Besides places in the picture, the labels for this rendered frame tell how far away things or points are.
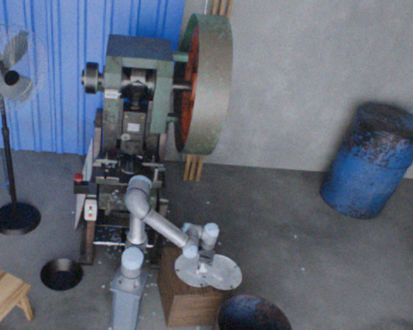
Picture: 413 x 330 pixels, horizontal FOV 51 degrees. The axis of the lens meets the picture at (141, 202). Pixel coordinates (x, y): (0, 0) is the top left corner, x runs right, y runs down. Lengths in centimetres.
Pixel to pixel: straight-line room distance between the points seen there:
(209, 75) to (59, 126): 213
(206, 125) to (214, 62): 33
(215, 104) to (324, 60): 201
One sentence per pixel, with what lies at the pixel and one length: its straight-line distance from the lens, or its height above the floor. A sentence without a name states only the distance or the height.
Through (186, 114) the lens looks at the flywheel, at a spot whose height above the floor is 107.
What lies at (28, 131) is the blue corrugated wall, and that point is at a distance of 425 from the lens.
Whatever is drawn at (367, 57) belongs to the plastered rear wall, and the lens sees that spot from 433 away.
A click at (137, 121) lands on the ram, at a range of 269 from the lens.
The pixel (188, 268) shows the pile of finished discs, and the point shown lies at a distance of 280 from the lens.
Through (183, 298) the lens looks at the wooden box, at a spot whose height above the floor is 32.
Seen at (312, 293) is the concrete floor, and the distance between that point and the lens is 348.
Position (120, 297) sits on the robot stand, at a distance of 257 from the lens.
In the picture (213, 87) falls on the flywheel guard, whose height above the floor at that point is 151.
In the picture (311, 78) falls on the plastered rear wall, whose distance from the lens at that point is 422.
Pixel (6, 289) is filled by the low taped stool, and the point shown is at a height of 33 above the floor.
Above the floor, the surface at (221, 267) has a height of 36.
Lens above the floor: 242
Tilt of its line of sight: 40 degrees down
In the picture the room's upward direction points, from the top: 7 degrees clockwise
